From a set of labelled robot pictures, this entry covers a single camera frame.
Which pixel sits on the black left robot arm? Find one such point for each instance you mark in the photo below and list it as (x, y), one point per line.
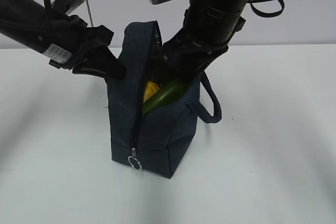
(26, 22)

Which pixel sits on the yellow pear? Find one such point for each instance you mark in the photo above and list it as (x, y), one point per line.
(150, 89)

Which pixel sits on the dark blue fabric lunch bag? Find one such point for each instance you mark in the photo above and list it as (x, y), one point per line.
(157, 141)

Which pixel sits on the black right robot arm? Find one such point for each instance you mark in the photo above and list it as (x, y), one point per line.
(221, 5)

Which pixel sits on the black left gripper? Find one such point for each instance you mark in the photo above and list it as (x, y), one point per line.
(74, 46)

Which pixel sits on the green cucumber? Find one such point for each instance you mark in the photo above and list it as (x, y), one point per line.
(168, 93)

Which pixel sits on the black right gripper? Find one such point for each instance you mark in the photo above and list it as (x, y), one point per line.
(203, 38)

